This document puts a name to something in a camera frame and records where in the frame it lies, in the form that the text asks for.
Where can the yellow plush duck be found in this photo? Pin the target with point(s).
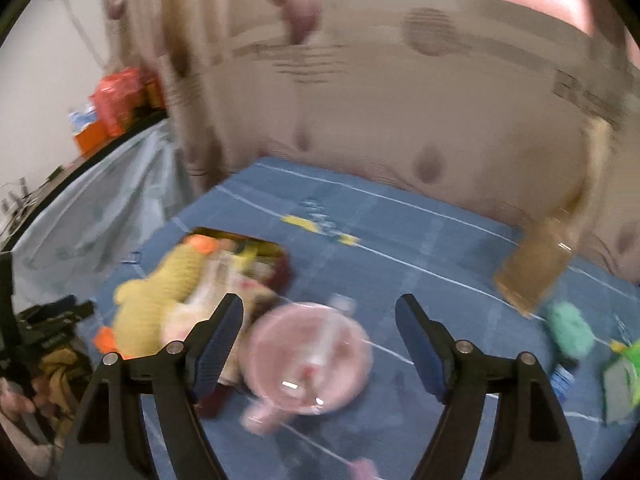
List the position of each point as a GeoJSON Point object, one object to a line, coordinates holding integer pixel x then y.
{"type": "Point", "coordinates": [155, 290]}

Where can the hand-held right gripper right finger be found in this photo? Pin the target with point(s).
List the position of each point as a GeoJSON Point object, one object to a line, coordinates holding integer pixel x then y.
{"type": "Point", "coordinates": [422, 355]}

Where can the brown paper pouch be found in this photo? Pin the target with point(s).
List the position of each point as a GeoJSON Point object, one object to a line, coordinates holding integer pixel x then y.
{"type": "Point", "coordinates": [545, 260]}

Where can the green tissue pack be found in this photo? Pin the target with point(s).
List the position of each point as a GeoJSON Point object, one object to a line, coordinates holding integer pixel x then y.
{"type": "Point", "coordinates": [622, 385]}

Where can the blue checked tablecloth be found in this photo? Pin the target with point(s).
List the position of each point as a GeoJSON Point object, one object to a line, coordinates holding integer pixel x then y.
{"type": "Point", "coordinates": [400, 270]}

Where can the white ceramic spoon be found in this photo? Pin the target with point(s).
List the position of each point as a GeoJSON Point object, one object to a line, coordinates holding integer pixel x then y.
{"type": "Point", "coordinates": [325, 335]}

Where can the teal fluffy toy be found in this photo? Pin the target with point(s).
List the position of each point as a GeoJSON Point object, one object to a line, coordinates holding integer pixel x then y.
{"type": "Point", "coordinates": [570, 330]}

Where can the beige leaf print curtain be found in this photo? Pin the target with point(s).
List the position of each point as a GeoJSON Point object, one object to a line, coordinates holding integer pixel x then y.
{"type": "Point", "coordinates": [400, 85]}

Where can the person's left hand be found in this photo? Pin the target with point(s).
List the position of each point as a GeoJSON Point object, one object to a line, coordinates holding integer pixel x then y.
{"type": "Point", "coordinates": [17, 401]}

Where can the beige towel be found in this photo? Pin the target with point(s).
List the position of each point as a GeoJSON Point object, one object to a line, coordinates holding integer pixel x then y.
{"type": "Point", "coordinates": [210, 300]}

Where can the orange packets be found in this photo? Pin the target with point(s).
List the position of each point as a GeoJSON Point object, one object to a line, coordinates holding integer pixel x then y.
{"type": "Point", "coordinates": [117, 100]}

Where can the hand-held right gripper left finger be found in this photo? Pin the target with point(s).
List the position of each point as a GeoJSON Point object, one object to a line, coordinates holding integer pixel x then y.
{"type": "Point", "coordinates": [220, 350]}

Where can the small yellow plush toy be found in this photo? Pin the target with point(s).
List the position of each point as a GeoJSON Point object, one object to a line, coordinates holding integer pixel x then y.
{"type": "Point", "coordinates": [245, 255]}

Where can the pink mug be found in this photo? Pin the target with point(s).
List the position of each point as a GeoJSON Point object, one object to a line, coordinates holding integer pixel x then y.
{"type": "Point", "coordinates": [310, 355]}

